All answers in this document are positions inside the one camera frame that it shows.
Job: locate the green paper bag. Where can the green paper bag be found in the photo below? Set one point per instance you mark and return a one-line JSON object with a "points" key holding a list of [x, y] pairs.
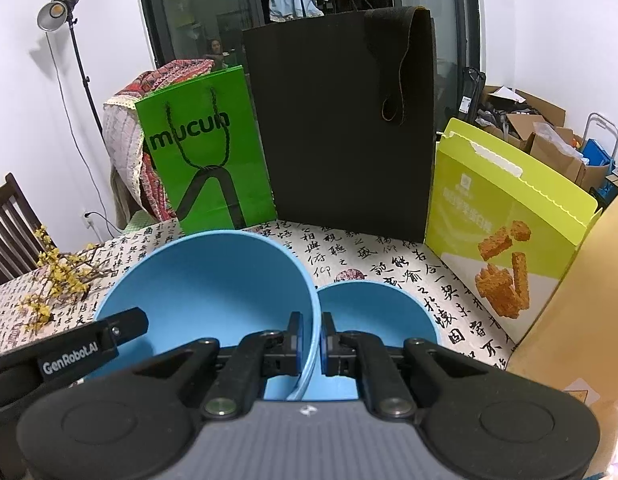
{"points": [[239, 160]]}

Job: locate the open cardboard box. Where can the open cardboard box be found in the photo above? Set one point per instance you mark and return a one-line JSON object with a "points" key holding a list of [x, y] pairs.
{"points": [[549, 150]]}

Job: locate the dark wooden chair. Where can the dark wooden chair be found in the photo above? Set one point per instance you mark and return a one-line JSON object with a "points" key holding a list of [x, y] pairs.
{"points": [[9, 230]]}

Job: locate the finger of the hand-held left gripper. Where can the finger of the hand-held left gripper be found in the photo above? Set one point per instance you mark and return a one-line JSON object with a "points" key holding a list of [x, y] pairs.
{"points": [[129, 325]]}

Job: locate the red patterned blanket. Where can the red patterned blanket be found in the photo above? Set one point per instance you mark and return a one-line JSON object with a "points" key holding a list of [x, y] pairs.
{"points": [[174, 72]]}

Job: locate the white wall socket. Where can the white wall socket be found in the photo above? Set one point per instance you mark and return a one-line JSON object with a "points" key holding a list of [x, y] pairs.
{"points": [[88, 219]]}

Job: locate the yellow-green snack box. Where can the yellow-green snack box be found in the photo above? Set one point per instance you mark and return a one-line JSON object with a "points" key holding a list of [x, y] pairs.
{"points": [[469, 200]]}

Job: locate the white quilted blanket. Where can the white quilted blanket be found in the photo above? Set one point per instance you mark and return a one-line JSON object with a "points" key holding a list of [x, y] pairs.
{"points": [[121, 140]]}

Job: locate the yellow bottle with grey cap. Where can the yellow bottle with grey cap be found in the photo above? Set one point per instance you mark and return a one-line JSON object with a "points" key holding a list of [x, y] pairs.
{"points": [[589, 310]]}

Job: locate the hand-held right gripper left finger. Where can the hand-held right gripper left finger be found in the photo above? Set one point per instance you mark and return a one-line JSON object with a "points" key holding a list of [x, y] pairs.
{"points": [[297, 345]]}

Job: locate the blue bowl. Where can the blue bowl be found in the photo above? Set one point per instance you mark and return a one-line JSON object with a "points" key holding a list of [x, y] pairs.
{"points": [[199, 285], [379, 310]]}

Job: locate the yellow flower branch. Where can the yellow flower branch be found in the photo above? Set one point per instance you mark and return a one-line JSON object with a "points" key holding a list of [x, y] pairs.
{"points": [[64, 270]]}

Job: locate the black framed glass door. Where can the black framed glass door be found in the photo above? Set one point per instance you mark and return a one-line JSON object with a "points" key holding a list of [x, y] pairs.
{"points": [[189, 10]]}

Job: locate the studio light on stand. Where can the studio light on stand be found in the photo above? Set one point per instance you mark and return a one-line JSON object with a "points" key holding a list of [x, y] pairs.
{"points": [[51, 12]]}

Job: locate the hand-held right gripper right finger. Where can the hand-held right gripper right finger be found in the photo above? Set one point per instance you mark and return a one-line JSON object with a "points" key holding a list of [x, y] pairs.
{"points": [[327, 347]]}

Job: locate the blue plastic crate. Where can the blue plastic crate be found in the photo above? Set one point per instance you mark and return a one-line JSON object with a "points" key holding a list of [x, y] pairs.
{"points": [[596, 152]]}

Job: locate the black paper bag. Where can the black paper bag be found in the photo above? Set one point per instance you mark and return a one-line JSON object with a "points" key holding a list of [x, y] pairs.
{"points": [[329, 135]]}

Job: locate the calligraphy printed tablecloth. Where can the calligraphy printed tablecloth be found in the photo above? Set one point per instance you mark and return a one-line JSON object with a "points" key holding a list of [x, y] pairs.
{"points": [[369, 260]]}

